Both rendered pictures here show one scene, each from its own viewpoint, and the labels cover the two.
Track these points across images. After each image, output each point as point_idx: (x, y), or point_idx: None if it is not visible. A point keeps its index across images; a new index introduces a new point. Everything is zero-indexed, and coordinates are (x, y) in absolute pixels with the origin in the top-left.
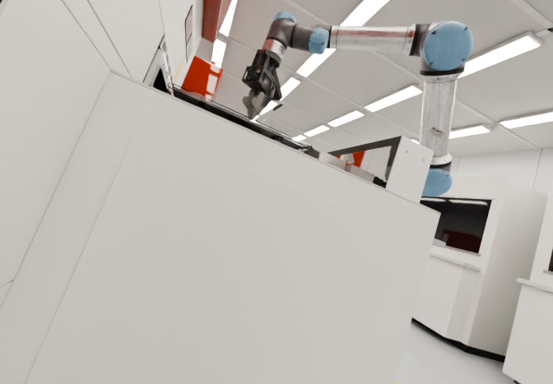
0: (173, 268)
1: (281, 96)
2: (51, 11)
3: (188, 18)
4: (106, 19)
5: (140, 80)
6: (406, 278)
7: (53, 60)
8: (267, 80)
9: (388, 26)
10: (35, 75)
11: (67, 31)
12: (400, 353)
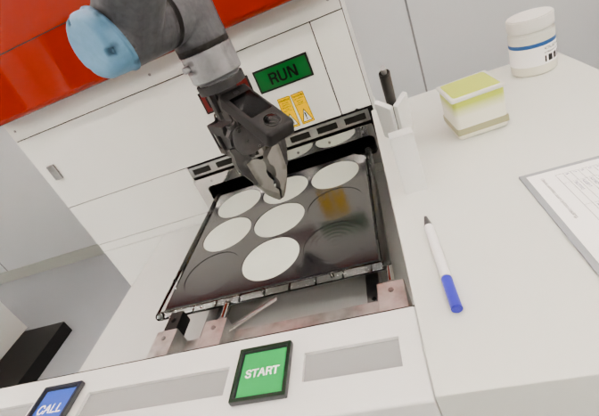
0: None
1: (264, 137)
2: (118, 252)
3: (209, 103)
4: (135, 231)
5: (203, 208)
6: None
7: (135, 257)
8: (226, 139)
9: None
10: (135, 265)
11: (128, 249)
12: None
